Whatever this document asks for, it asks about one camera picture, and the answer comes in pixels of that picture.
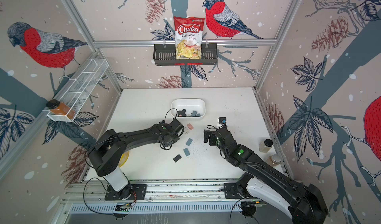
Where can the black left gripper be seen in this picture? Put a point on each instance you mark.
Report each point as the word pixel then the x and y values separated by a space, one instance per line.
pixel 177 138

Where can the pink eraser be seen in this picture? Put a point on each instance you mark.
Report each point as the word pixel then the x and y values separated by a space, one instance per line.
pixel 190 126

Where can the white storage box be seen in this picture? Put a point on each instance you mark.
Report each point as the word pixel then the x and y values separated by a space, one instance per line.
pixel 189 105

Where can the black eraser bottom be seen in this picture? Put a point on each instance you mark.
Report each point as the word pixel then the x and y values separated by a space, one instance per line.
pixel 177 158

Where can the clear acrylic wall shelf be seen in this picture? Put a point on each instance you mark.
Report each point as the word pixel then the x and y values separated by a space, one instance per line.
pixel 79 88

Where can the black wire wall basket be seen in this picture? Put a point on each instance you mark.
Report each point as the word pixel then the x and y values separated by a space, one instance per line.
pixel 166 56

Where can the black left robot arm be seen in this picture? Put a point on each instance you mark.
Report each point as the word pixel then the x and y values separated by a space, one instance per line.
pixel 107 152

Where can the clear jar white lid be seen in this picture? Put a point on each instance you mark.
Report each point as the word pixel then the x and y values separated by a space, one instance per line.
pixel 273 160

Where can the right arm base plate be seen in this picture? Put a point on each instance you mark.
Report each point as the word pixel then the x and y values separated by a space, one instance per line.
pixel 237 191

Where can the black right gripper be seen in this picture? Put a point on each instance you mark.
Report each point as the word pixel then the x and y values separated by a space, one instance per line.
pixel 213 136

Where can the Chuba cassava chips bag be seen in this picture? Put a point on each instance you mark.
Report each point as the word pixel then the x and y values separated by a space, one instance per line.
pixel 188 37

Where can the black eraser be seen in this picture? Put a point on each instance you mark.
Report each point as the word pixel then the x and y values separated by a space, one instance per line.
pixel 181 113
pixel 177 158

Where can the orange spice jar black lid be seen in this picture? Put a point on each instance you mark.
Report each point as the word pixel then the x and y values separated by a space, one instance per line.
pixel 59 108

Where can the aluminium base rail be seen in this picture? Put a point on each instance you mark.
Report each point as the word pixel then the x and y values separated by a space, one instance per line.
pixel 170 190

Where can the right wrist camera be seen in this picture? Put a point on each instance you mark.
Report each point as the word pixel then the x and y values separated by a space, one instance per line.
pixel 222 120

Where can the clear jar black lid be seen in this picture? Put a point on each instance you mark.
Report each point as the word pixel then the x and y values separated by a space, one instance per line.
pixel 265 145

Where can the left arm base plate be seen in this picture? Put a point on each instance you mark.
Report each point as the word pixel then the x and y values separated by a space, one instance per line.
pixel 134 192

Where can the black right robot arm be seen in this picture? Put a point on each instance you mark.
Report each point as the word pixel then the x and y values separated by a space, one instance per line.
pixel 302 204

